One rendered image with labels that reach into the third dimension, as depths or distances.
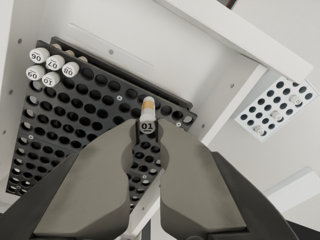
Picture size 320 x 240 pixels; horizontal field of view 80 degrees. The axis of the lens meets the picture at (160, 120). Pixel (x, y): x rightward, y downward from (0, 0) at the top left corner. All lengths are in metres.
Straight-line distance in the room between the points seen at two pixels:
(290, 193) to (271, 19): 0.41
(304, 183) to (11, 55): 0.60
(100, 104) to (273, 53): 0.17
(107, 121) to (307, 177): 0.49
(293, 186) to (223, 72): 0.39
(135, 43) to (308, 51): 0.30
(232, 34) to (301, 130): 0.36
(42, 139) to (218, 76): 0.24
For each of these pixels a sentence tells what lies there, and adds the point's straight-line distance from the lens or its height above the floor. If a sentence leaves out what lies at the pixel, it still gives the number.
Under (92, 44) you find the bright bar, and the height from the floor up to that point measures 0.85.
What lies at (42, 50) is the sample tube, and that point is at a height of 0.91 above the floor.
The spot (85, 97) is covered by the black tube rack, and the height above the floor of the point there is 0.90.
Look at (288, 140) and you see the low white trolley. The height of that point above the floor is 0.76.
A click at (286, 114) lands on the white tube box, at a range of 0.42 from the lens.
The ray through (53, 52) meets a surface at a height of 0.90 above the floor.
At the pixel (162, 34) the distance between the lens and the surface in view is 0.26.
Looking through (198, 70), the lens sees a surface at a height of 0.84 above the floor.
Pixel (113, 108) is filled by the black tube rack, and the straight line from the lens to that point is 0.22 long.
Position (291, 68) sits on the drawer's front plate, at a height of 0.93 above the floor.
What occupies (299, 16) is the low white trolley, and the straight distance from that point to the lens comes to 0.40.
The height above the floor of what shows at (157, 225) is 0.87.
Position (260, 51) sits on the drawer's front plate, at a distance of 0.19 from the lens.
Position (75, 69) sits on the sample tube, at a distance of 0.20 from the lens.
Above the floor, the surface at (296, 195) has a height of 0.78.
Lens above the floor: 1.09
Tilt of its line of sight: 61 degrees down
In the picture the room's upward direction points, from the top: 176 degrees clockwise
